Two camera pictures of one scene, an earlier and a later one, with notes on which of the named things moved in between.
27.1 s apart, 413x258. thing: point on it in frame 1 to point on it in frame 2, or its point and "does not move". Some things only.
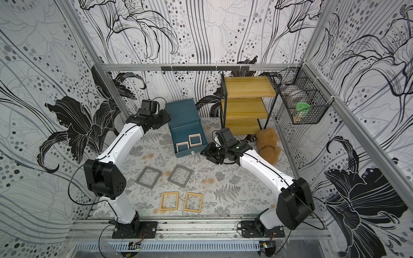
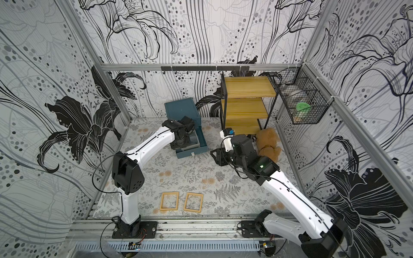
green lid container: x=303 y=109 does not move
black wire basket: x=305 y=97 does not move
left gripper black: x=165 y=118 to x=186 y=142
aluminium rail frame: x=199 y=229 does not move
